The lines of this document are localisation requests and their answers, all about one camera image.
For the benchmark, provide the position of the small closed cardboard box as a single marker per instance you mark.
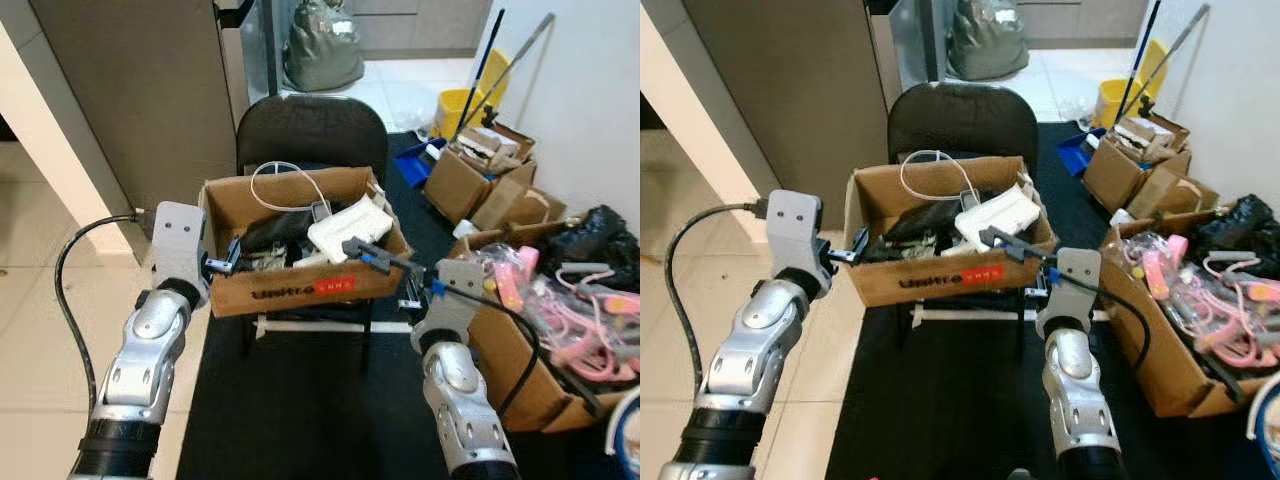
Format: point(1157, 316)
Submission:
point(1170, 192)
point(515, 205)

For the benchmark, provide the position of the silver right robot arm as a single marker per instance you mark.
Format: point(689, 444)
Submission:
point(1075, 390)
point(460, 400)

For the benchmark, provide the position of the yellow mop bucket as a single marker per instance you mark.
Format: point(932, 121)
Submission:
point(455, 110)
point(1112, 100)

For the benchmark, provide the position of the white blue round bin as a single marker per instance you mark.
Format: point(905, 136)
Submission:
point(1264, 420)
point(622, 440)

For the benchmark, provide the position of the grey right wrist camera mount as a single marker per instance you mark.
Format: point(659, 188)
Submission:
point(1078, 275)
point(460, 285)

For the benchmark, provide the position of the grey green rubbish bag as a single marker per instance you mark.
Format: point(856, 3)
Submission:
point(988, 40)
point(322, 50)

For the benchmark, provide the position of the grey tall cabinet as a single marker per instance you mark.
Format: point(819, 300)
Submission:
point(790, 90)
point(140, 90)

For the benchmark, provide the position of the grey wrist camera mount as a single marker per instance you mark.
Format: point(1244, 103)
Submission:
point(178, 235)
point(1078, 275)
point(795, 220)
point(460, 285)

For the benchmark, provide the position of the black chair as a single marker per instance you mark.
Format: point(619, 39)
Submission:
point(310, 125)
point(960, 115)

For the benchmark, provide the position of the large cardboard box pink parts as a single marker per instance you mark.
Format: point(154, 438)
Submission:
point(510, 370)
point(1150, 360)

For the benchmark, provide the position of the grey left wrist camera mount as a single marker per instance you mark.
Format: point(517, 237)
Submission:
point(178, 235)
point(795, 220)

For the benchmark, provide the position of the open cardboard box with parts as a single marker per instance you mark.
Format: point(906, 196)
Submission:
point(455, 185)
point(1110, 175)

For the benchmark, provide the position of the white bar under chair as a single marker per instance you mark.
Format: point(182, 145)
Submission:
point(970, 314)
point(320, 326)

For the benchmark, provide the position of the black plastic bag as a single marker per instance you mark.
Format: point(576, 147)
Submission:
point(595, 240)
point(1240, 228)

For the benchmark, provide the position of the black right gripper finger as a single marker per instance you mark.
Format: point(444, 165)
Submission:
point(1015, 246)
point(385, 257)

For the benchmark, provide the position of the cardboard box with red label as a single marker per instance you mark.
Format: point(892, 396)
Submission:
point(930, 280)
point(290, 290)

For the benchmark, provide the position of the black cloth item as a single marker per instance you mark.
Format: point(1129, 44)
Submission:
point(275, 230)
point(920, 222)

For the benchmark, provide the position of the blue dustpan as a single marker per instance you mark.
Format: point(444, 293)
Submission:
point(415, 165)
point(1078, 152)

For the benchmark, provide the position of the black floor mat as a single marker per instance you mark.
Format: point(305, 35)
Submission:
point(950, 410)
point(300, 420)

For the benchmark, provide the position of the white plastic device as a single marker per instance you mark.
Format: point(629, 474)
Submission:
point(998, 215)
point(350, 225)

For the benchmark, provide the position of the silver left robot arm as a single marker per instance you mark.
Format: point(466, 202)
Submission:
point(750, 350)
point(140, 360)

